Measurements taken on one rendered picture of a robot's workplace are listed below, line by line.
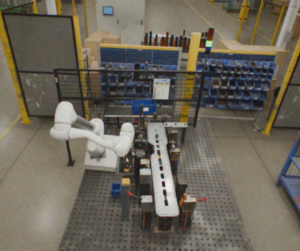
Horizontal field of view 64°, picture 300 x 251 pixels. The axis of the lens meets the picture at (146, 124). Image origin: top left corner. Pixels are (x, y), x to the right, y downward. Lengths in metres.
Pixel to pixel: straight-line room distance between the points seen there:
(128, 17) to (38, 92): 4.99
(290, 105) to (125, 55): 3.14
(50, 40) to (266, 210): 4.05
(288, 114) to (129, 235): 3.90
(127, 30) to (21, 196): 6.70
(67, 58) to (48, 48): 0.33
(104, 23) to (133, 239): 7.72
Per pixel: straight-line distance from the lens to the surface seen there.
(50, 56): 4.46
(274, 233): 3.55
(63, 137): 2.05
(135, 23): 8.92
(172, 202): 2.12
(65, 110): 2.09
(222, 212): 2.55
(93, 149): 2.52
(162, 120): 3.09
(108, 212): 2.42
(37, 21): 4.39
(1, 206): 3.74
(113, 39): 6.86
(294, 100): 5.14
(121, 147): 1.71
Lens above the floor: 2.62
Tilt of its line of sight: 33 degrees down
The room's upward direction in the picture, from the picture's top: 3 degrees clockwise
